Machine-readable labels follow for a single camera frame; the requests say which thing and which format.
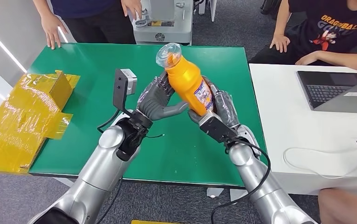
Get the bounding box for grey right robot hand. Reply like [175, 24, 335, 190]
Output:
[188, 76, 241, 129]

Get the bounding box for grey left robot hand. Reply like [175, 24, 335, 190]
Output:
[136, 71, 189, 122]

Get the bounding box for orange plastic bottle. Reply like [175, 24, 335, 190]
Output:
[155, 42, 215, 117]

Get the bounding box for white desk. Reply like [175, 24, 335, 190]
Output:
[247, 63, 357, 198]

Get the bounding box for white machine with column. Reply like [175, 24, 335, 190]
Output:
[132, 0, 194, 46]

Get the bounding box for green table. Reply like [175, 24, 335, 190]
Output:
[28, 42, 267, 187]

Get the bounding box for white table foot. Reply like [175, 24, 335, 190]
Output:
[229, 189, 250, 205]
[206, 187, 225, 198]

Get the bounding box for dark grey laptop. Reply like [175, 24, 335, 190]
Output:
[295, 70, 357, 114]

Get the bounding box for white furniture leg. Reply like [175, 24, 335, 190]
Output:
[197, 0, 217, 23]

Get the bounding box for standing person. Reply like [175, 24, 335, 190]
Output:
[32, 0, 143, 50]

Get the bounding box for black background object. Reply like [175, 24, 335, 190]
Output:
[259, 0, 282, 21]

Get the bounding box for white table leg bar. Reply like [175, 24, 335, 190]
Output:
[54, 177, 75, 188]

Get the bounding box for yellow flat item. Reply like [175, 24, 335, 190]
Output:
[131, 220, 179, 224]

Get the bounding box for seated person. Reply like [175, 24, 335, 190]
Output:
[247, 0, 357, 74]

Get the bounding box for yellow taped cardboard box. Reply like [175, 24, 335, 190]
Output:
[0, 70, 81, 175]

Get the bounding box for person's bare leg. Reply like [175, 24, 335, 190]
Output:
[317, 188, 357, 224]

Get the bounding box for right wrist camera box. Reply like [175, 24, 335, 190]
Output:
[198, 111, 238, 144]

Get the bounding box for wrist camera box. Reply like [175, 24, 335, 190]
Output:
[112, 68, 138, 117]
[198, 111, 238, 144]

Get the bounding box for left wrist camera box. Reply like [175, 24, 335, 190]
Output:
[112, 68, 138, 117]

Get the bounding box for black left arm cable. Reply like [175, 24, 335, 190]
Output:
[95, 108, 124, 224]

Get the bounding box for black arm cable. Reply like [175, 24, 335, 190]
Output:
[210, 137, 272, 224]
[95, 108, 124, 224]

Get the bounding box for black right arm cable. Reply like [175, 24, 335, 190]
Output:
[210, 137, 272, 224]

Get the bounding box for thin white cable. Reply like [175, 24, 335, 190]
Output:
[282, 146, 357, 180]

